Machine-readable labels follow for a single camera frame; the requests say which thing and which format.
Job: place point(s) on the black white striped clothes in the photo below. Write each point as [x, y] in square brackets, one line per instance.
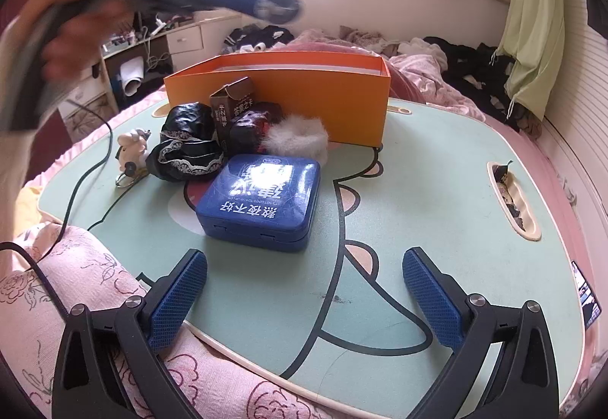
[256, 36]

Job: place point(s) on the white drawer cabinet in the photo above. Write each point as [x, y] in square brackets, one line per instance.
[90, 91]

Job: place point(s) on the brown drink carton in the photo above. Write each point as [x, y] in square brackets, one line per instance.
[232, 110]

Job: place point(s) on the person's left hand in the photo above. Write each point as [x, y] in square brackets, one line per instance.
[80, 43]

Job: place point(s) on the person's left forearm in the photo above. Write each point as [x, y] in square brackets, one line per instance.
[9, 172]

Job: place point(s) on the trinkets in desktop slot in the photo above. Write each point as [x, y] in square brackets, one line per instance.
[510, 205]

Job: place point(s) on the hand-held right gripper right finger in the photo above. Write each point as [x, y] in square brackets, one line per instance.
[432, 300]

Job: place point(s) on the white fur scrunchie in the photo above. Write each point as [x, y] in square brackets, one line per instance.
[299, 136]

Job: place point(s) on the orange cardboard box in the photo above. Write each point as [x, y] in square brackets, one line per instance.
[332, 105]

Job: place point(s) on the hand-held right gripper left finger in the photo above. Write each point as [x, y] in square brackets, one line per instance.
[178, 300]

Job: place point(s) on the light green hanging cloth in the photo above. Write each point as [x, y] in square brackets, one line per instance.
[532, 19]

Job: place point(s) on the pile of black clothes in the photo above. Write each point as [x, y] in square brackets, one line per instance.
[470, 58]

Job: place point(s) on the pink floral blanket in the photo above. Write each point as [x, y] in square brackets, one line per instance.
[427, 67]

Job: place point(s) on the smartphone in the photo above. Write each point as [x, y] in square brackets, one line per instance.
[585, 295]

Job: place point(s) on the black lace-trimmed cloth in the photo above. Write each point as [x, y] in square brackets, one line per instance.
[185, 124]

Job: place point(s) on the white desk with drawers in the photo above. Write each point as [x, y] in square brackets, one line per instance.
[185, 39]

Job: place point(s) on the white paper roll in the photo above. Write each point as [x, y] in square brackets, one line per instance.
[130, 77]

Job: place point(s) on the blue tin box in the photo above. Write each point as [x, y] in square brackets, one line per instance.
[261, 191]

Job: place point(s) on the dark shiny packet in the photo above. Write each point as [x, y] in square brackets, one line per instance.
[247, 129]

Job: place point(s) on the rose print quilt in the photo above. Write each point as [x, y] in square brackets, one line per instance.
[95, 267]

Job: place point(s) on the beige clothes pile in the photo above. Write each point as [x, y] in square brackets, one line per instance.
[365, 39]

